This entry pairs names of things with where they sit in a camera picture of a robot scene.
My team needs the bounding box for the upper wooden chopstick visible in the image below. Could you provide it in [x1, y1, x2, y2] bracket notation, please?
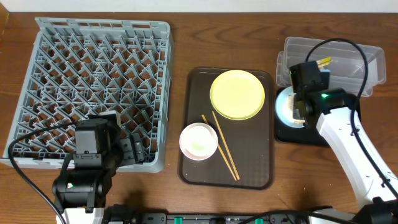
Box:
[212, 111, 240, 180]

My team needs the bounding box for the wooden chopstick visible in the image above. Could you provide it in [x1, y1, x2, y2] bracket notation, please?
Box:
[212, 111, 240, 180]
[201, 114, 237, 181]

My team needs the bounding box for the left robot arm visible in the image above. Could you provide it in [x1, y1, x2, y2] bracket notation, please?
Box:
[53, 116, 144, 223]

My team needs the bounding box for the lower wooden chopstick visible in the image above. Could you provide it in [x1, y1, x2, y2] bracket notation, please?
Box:
[201, 114, 237, 181]

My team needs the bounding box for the yellow round plate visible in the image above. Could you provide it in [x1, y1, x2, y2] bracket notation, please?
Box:
[210, 70, 266, 120]

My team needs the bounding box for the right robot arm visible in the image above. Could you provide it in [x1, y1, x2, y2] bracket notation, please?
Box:
[289, 61, 397, 223]

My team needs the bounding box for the dark brown serving tray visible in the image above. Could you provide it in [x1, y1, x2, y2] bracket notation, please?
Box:
[178, 68, 274, 190]

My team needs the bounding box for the grey plastic dish rack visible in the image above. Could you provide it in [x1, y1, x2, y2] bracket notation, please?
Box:
[1, 17, 174, 173]

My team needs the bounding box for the yellow plastic wrapper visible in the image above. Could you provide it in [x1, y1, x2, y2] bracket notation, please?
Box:
[316, 57, 332, 69]

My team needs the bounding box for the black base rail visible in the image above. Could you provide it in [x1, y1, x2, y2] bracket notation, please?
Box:
[101, 204, 309, 224]

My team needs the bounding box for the white round bowl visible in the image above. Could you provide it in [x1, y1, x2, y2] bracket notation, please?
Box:
[179, 123, 218, 161]

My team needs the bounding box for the clear plastic waste bin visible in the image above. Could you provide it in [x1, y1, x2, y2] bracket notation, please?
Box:
[276, 37, 387, 97]

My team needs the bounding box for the black food waste tray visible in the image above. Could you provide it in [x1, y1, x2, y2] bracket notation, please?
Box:
[275, 88, 360, 149]

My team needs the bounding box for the light blue bowl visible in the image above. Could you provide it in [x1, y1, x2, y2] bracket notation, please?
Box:
[275, 86, 304, 128]

